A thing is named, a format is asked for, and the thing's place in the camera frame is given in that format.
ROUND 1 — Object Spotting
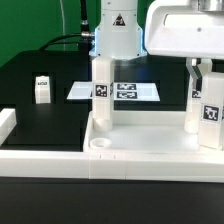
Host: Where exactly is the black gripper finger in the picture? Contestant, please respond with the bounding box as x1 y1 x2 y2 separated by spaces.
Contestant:
186 58 202 90

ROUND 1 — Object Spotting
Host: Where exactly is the white desk top tray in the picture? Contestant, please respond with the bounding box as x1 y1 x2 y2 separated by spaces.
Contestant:
83 110 224 154

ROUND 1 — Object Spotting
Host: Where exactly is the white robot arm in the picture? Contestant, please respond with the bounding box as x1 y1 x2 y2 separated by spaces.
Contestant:
144 0 224 86

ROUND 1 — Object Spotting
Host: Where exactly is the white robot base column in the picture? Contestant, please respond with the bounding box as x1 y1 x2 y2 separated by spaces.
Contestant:
90 0 147 60

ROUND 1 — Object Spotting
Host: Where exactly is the fiducial marker sheet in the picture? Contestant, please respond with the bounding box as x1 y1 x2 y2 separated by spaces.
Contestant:
67 82 160 102

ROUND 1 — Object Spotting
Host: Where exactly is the white U-shaped boundary fence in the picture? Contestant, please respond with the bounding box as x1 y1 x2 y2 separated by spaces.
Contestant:
0 108 224 184

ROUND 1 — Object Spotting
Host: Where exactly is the black cable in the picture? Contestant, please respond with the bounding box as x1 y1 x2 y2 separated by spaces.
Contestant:
38 0 98 52

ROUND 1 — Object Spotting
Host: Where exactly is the white cable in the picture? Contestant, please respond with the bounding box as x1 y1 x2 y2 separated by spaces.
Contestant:
59 0 65 35

